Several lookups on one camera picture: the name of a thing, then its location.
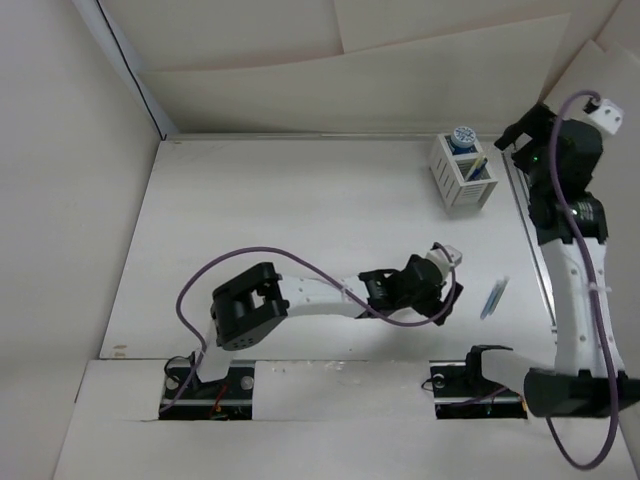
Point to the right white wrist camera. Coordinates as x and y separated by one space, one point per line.
604 115

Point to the blue gel pen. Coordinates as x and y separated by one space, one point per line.
477 172

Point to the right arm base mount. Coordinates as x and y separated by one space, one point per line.
460 392

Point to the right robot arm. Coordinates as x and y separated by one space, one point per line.
588 378

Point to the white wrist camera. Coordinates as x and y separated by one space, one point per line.
444 257
604 115

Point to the white two-compartment organizer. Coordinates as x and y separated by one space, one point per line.
464 182

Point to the clear light-blue pen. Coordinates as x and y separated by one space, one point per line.
494 297

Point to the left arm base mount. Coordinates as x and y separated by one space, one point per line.
228 399

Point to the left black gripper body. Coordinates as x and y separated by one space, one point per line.
428 302

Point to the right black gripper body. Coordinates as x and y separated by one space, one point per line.
529 158

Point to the blue patterned tape roll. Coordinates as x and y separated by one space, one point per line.
462 140

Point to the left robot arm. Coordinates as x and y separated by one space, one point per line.
247 308

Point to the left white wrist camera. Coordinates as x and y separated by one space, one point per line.
444 257

